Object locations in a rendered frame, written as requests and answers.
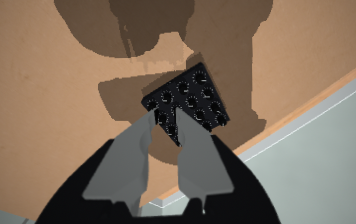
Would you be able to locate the black knob box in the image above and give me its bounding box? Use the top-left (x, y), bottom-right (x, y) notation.
top-left (141, 62), bottom-right (230, 147)

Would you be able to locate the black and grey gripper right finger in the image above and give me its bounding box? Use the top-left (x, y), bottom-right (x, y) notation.
top-left (174, 107), bottom-right (281, 224)

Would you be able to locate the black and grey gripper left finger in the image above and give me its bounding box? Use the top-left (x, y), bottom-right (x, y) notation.
top-left (35, 108), bottom-right (159, 224)

